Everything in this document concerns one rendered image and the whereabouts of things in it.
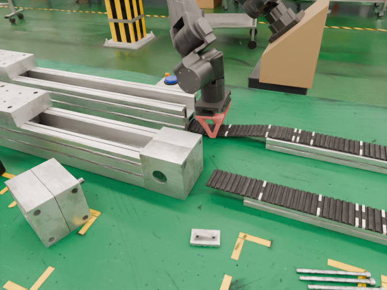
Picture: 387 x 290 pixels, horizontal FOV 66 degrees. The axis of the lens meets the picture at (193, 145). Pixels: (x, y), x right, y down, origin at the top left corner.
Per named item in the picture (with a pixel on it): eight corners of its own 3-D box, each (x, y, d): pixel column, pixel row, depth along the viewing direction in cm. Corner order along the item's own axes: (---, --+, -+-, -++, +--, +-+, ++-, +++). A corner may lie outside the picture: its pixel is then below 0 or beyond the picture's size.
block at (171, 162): (207, 163, 68) (207, 128, 63) (184, 201, 59) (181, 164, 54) (172, 154, 72) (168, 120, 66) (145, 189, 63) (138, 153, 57)
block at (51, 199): (103, 210, 58) (91, 174, 53) (46, 248, 52) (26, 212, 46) (78, 186, 64) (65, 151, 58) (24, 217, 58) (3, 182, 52)
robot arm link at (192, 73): (203, 15, 64) (180, 39, 71) (172, 29, 57) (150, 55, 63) (236, 61, 66) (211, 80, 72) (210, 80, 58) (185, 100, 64)
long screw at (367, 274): (367, 273, 46) (369, 269, 45) (370, 279, 45) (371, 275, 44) (295, 269, 47) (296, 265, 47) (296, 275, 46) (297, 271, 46)
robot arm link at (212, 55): (227, 46, 66) (205, 45, 69) (212, 57, 62) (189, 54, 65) (228, 76, 70) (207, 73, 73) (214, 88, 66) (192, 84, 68)
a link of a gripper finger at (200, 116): (197, 141, 75) (193, 107, 70) (205, 126, 81) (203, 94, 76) (223, 144, 73) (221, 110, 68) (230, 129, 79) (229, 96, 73)
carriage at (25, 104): (56, 114, 78) (48, 90, 74) (22, 137, 70) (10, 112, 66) (12, 105, 83) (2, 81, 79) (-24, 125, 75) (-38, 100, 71)
